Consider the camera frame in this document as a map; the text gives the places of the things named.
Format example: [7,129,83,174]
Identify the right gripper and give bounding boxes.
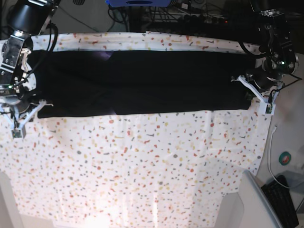
[0,92,54,139]

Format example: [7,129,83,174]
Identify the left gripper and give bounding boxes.
[231,68,283,114]

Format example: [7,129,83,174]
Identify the black t-shirt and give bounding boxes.
[35,50,256,118]

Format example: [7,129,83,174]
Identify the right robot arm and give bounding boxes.
[0,0,60,139]

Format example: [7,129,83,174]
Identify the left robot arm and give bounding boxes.
[236,0,304,114]

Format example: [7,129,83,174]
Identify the black keyboard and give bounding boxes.
[261,180,299,228]

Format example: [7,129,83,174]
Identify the grey laptop lid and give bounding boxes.
[238,171,282,228]

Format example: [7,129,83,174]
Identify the terrazzo pattern tablecloth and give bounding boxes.
[0,32,271,228]

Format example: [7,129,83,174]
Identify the blue device at top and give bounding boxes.
[105,0,177,7]

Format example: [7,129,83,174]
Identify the white usb cable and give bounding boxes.
[267,124,304,189]

